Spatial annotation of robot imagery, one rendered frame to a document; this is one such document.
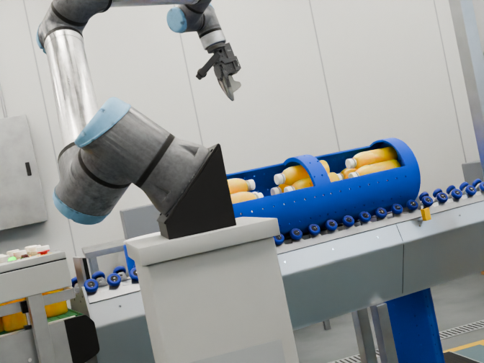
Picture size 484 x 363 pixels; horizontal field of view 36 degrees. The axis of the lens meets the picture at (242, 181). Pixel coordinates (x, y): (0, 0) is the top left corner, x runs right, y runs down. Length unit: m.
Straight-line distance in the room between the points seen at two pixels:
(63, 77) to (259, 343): 0.91
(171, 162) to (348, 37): 4.89
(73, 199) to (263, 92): 4.43
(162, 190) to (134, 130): 0.15
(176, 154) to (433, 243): 1.48
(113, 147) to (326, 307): 1.28
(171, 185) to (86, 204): 0.25
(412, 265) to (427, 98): 3.92
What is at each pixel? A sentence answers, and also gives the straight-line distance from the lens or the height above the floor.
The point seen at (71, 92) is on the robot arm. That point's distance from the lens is 2.04.
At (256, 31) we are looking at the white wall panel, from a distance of 6.24.
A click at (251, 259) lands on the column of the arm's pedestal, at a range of 1.67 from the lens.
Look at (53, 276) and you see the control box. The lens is 2.11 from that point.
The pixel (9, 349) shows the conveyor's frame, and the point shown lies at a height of 0.86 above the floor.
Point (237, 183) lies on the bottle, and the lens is 2.62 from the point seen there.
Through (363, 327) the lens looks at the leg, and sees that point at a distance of 2.98.
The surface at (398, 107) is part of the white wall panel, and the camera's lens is 6.58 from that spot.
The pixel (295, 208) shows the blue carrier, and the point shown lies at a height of 1.05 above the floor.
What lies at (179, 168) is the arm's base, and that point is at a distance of 1.70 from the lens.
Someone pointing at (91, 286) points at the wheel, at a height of 0.96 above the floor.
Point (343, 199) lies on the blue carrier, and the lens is 2.71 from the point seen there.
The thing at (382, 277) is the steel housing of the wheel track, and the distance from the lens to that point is 2.84.
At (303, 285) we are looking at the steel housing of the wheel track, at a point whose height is 0.78.
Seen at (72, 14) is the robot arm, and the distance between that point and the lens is 2.23.
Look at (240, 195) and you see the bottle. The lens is 2.57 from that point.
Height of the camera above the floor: 1.22
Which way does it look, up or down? 1 degrees down
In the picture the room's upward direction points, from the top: 11 degrees counter-clockwise
